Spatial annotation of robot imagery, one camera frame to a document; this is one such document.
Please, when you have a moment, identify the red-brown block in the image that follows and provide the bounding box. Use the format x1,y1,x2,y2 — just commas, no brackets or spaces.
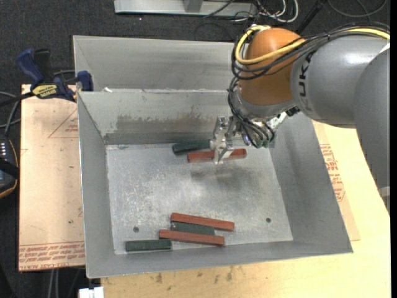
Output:
170,212,236,232
187,148,248,164
158,229,226,247

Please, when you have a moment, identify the dark green flat block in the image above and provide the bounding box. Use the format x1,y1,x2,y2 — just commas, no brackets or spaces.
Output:
172,139,213,155
125,239,173,253
170,222,216,237

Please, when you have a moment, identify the grey metal bin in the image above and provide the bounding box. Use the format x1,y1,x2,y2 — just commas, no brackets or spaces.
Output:
73,35,354,279

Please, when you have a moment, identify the black cylinder on white bracket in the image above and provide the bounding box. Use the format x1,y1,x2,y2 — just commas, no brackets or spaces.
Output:
268,106,301,129

